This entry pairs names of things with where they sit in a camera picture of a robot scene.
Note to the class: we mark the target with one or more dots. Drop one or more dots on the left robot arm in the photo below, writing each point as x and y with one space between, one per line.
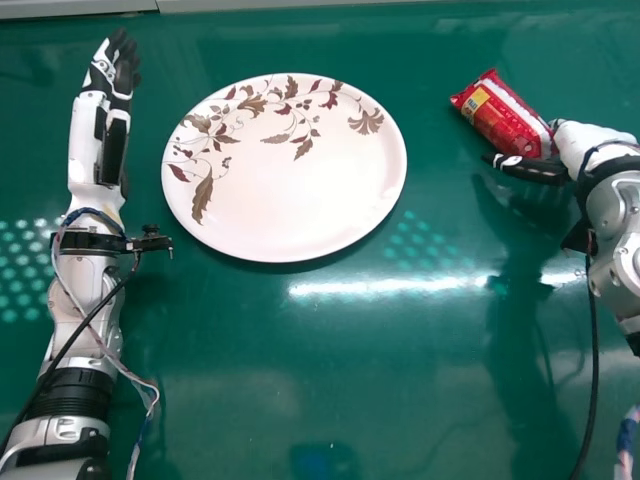
70 400

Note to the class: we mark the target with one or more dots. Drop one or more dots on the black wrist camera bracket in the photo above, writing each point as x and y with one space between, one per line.
150 243

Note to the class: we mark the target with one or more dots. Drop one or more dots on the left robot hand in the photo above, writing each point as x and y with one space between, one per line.
85 130

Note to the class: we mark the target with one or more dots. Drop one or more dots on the white plate brown leaf pattern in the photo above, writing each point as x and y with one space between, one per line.
300 190

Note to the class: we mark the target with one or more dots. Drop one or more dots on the grey table edge rail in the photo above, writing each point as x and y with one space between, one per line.
75 4
400 7

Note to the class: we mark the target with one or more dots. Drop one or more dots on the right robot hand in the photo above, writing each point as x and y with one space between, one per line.
580 140

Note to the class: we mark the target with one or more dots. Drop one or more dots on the red biscuit packet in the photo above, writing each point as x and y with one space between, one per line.
505 120

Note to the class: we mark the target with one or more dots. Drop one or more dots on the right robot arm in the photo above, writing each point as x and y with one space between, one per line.
620 240

